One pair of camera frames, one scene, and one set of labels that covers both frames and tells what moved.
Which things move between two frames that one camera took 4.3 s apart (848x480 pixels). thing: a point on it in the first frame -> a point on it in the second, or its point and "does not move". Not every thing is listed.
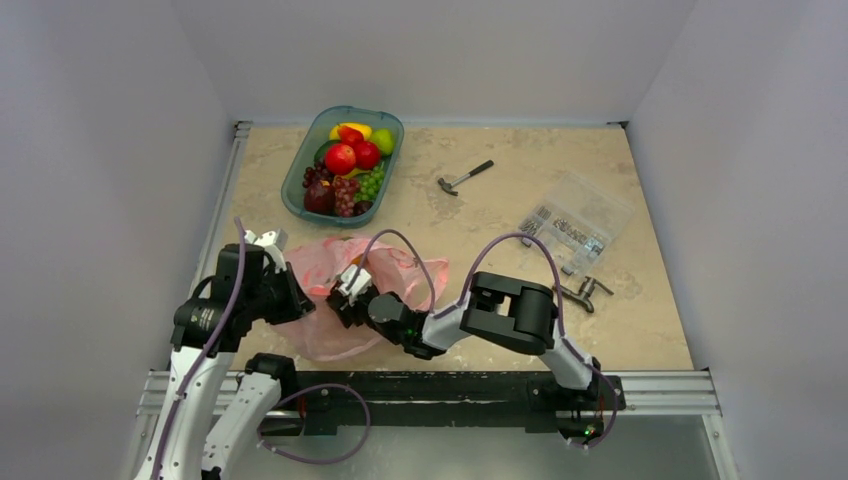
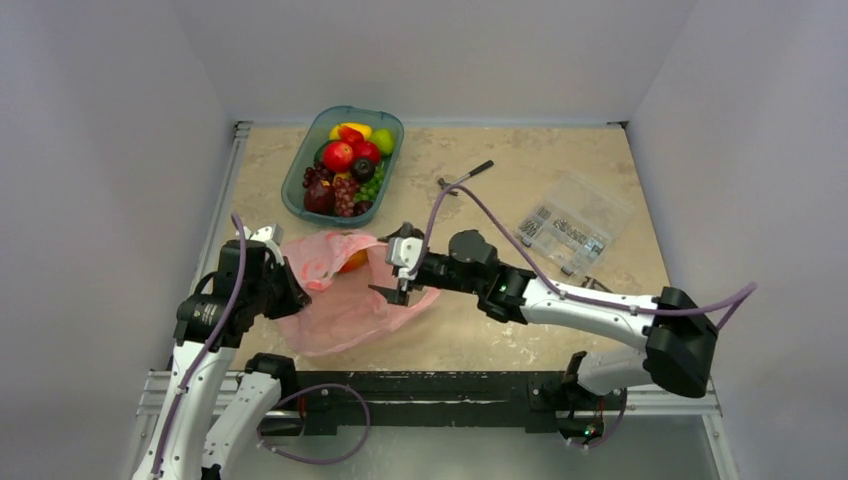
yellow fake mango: (365, 130) does not move
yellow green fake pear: (384, 140) does not move
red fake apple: (340, 158) does not move
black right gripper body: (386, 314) -> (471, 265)
